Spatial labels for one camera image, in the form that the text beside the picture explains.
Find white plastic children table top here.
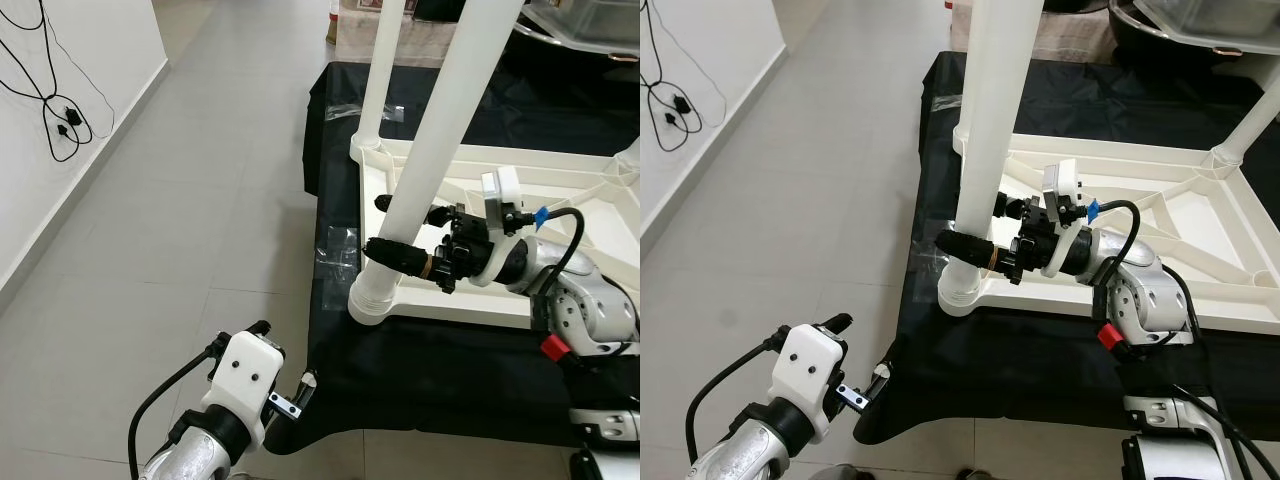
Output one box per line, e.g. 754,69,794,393
346,134,641,337
939,129,1280,337

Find crossed clear tape patch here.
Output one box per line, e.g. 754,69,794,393
317,227,360,292
919,224,952,287

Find black tablecloth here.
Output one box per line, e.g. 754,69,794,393
264,59,641,457
851,51,1280,447

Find patterned bench cloth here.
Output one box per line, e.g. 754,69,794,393
947,0,1122,64
334,0,447,70

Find clear plastic storage container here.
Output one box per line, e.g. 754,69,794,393
524,0,641,47
1134,0,1280,52

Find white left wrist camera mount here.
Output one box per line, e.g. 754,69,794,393
769,322,850,447
204,331,287,443

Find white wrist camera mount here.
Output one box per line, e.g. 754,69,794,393
204,331,287,443
469,166,527,289
769,322,850,447
1039,157,1087,277

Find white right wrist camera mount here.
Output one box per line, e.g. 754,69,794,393
1039,157,1087,277
469,166,527,289

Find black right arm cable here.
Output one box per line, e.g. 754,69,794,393
1094,199,1142,293
544,207,587,303

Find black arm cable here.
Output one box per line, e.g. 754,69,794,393
1094,199,1142,293
127,339,222,480
684,329,792,467
544,207,587,303

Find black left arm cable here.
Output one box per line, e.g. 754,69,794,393
127,339,222,480
684,329,792,467

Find black wall cables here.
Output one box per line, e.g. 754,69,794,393
640,0,727,154
0,0,117,164

